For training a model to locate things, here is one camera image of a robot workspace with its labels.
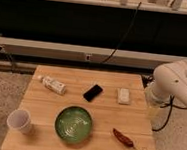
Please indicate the translucent yellow gripper body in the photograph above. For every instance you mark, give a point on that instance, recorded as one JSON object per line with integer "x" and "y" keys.
{"x": 154, "y": 100}

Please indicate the white plastic bottle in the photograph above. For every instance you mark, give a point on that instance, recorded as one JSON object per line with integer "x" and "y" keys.
{"x": 52, "y": 84}

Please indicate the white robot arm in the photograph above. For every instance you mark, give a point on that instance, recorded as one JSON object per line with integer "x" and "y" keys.
{"x": 170, "y": 79}

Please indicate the green ceramic bowl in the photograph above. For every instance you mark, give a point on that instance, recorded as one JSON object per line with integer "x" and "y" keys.
{"x": 73, "y": 125}

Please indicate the dried red chili pepper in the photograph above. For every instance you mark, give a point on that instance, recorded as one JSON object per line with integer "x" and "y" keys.
{"x": 123, "y": 139}

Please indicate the black smartphone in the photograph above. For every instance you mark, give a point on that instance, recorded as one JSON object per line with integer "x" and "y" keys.
{"x": 92, "y": 93}

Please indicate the wooden table board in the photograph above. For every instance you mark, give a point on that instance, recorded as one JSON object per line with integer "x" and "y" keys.
{"x": 44, "y": 106}

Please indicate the white paper cup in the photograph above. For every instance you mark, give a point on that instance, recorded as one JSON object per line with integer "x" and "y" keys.
{"x": 20, "y": 120}

